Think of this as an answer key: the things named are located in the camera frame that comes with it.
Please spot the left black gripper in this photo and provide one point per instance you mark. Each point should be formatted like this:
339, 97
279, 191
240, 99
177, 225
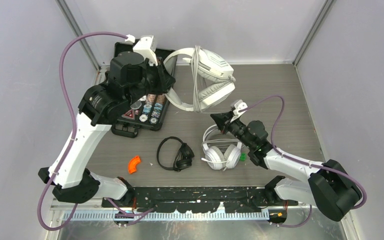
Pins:
165, 79

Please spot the black poker chip case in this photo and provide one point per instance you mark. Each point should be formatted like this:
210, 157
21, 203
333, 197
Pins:
146, 113

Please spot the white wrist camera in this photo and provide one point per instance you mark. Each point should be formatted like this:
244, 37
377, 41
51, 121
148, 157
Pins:
146, 45
239, 107

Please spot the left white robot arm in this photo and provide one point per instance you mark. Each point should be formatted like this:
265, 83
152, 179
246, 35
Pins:
130, 77

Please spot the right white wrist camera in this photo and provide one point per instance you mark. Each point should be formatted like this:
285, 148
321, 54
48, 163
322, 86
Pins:
239, 107

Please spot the orange curved plastic piece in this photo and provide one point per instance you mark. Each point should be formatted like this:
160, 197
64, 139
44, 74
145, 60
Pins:
133, 163

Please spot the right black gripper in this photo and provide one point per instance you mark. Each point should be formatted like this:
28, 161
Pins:
223, 120

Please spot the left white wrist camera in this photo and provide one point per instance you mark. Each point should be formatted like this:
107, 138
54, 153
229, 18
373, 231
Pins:
146, 45

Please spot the green toy brick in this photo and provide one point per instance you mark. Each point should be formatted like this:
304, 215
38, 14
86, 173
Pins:
243, 157

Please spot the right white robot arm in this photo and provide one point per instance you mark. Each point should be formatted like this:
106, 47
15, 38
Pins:
325, 185

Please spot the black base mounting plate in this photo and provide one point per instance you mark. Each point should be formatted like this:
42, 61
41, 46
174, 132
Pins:
234, 199

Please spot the aluminium slotted rail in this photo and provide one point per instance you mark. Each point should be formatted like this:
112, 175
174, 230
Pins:
219, 215

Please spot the white grey headphones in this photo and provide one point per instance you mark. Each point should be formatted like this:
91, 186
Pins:
220, 154

